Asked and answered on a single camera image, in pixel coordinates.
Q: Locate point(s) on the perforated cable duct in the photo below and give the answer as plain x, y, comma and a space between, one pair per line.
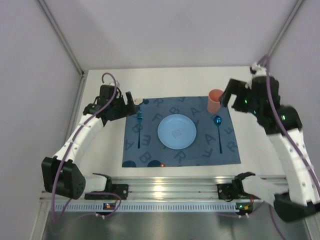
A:
148, 207

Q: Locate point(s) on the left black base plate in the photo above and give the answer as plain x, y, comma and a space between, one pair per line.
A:
112, 192

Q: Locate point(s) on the blue plastic plate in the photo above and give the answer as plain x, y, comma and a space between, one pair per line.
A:
176, 131

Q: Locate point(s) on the blue metal spoon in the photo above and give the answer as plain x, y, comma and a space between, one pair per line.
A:
217, 122

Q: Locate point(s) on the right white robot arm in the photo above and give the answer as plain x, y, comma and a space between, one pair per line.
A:
283, 127

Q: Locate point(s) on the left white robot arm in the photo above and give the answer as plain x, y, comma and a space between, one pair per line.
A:
61, 173

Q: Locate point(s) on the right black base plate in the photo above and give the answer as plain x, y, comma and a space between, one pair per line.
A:
226, 192

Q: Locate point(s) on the aluminium mounting rail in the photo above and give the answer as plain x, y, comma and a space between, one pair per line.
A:
205, 188

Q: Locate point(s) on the blue letter-print placemat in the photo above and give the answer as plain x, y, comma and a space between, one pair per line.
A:
204, 151

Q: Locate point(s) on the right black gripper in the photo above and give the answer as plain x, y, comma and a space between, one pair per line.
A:
236, 93

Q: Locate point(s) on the blue metal fork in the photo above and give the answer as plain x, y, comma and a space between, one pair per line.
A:
139, 119

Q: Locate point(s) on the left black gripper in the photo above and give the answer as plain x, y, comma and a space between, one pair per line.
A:
125, 106

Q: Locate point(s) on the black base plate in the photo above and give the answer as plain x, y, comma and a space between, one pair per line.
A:
226, 192
112, 192

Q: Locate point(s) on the orange plastic cup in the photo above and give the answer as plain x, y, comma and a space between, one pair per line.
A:
213, 103

